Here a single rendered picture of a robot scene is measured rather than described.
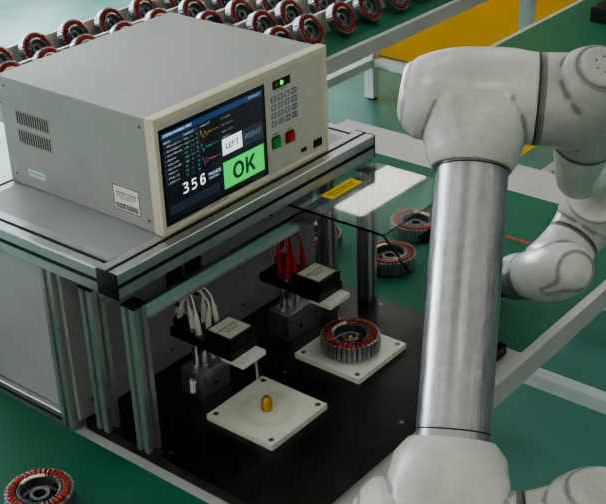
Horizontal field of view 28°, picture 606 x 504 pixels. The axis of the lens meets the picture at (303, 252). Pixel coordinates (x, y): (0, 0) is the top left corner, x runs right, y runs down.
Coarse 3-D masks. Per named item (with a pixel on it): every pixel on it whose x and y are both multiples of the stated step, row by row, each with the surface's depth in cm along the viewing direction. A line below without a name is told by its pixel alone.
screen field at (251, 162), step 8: (248, 152) 207; (256, 152) 209; (232, 160) 205; (240, 160) 206; (248, 160) 208; (256, 160) 210; (264, 160) 212; (224, 168) 204; (232, 168) 205; (240, 168) 207; (248, 168) 209; (256, 168) 210; (264, 168) 212; (224, 176) 204; (232, 176) 206; (240, 176) 208; (248, 176) 209; (224, 184) 205; (232, 184) 206
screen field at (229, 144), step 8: (248, 128) 206; (256, 128) 207; (232, 136) 203; (240, 136) 205; (248, 136) 206; (256, 136) 208; (224, 144) 202; (232, 144) 204; (240, 144) 205; (224, 152) 202
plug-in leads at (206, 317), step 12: (204, 288) 210; (192, 300) 207; (204, 300) 212; (180, 312) 212; (192, 312) 211; (204, 312) 213; (216, 312) 212; (180, 324) 212; (192, 324) 212; (204, 324) 214
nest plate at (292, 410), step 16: (256, 384) 217; (272, 384) 217; (240, 400) 213; (256, 400) 213; (272, 400) 213; (288, 400) 212; (304, 400) 212; (208, 416) 209; (224, 416) 209; (240, 416) 209; (256, 416) 209; (272, 416) 208; (288, 416) 208; (304, 416) 208; (240, 432) 205; (256, 432) 205; (272, 432) 204; (288, 432) 204; (272, 448) 202
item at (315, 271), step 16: (272, 272) 230; (304, 272) 225; (320, 272) 224; (336, 272) 224; (288, 288) 226; (304, 288) 224; (320, 288) 221; (336, 288) 225; (288, 304) 232; (320, 304) 223; (336, 304) 223
